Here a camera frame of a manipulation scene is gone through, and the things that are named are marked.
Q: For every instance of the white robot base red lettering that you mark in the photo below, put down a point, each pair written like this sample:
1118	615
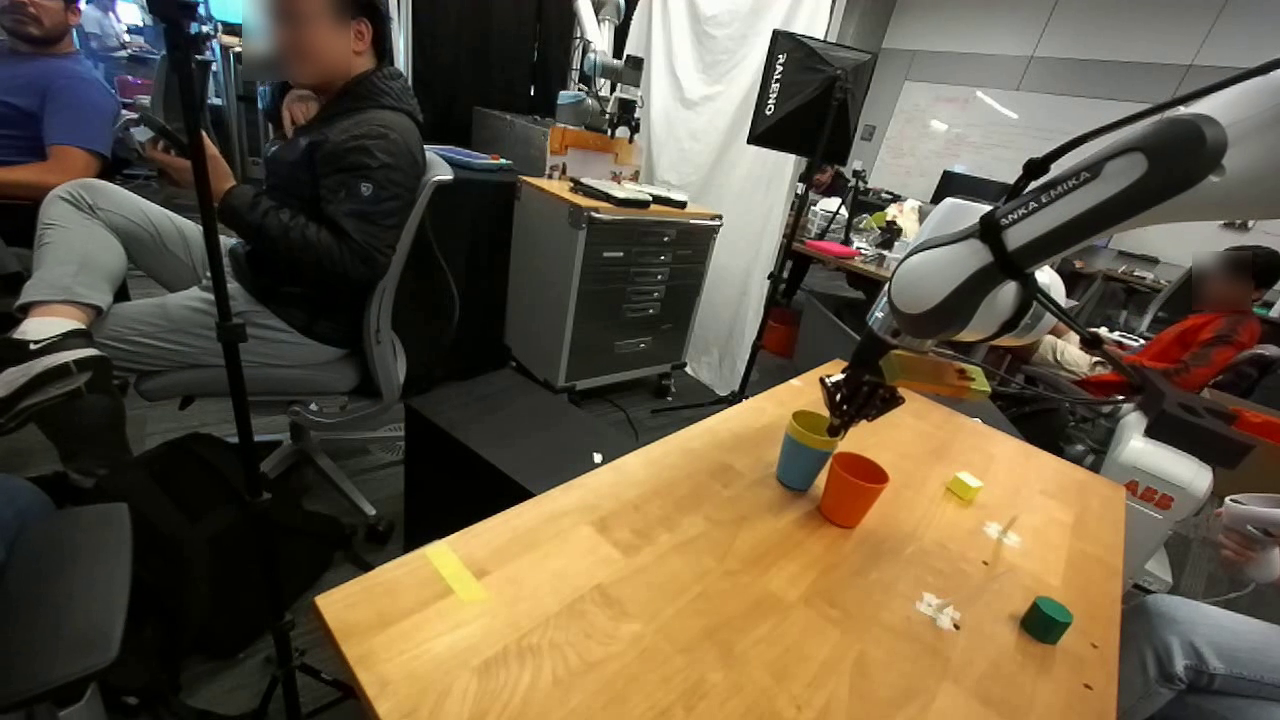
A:
1162	480

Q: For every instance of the blue plastic cup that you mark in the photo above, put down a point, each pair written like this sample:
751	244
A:
801	471

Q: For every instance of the black curtain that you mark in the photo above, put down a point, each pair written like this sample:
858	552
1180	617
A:
484	62

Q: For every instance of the orange plastic cup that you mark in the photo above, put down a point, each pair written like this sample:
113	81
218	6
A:
848	494

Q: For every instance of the white curtain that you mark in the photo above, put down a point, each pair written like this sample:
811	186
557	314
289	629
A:
705	133

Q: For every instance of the black keyboard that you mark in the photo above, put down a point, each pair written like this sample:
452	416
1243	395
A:
666	197
612	190

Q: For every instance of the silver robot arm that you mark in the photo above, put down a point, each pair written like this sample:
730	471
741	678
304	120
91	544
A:
600	95

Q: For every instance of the person in orange shirt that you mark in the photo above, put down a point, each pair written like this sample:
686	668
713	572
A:
1187	346

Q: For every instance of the yellow cube block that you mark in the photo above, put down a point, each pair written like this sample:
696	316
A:
960	487

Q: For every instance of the black softbox light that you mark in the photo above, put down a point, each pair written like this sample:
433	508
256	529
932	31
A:
805	95

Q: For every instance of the red canister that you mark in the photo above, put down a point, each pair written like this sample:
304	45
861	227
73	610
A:
781	330

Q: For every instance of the black bag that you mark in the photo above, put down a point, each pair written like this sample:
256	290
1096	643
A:
203	534

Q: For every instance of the green cylinder block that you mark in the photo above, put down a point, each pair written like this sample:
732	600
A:
1045	623

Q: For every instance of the yellow plastic cup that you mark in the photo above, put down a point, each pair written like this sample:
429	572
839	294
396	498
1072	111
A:
805	429

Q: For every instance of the orange cardboard box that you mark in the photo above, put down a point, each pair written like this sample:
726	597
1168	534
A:
595	148

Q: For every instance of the grey mesh office chair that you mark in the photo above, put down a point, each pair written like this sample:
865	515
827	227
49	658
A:
386	320
67	600

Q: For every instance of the person in blue jeans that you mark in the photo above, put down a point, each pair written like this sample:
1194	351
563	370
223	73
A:
1203	655

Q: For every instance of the person in blue shirt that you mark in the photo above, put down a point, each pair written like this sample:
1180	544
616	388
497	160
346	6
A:
45	115

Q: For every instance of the black background monitor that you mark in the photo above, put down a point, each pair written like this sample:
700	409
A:
964	186

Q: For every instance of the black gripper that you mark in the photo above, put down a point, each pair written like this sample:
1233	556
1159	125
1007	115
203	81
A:
872	370

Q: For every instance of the cluttered background desk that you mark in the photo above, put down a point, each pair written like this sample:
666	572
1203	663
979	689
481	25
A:
852	253

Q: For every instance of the yellow tape strip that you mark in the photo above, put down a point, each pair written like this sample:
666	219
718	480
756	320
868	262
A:
459	579

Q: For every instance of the grey drawer cabinet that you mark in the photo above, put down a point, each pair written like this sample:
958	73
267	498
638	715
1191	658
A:
600	294

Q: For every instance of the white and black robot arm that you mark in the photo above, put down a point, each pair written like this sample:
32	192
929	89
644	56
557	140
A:
1065	203

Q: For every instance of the person in black jacket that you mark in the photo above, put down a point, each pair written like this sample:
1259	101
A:
333	203

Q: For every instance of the black tripod stand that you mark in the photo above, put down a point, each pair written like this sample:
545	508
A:
223	307

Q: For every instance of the tan wrist camera box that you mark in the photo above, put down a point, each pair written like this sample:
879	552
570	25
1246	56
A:
932	373

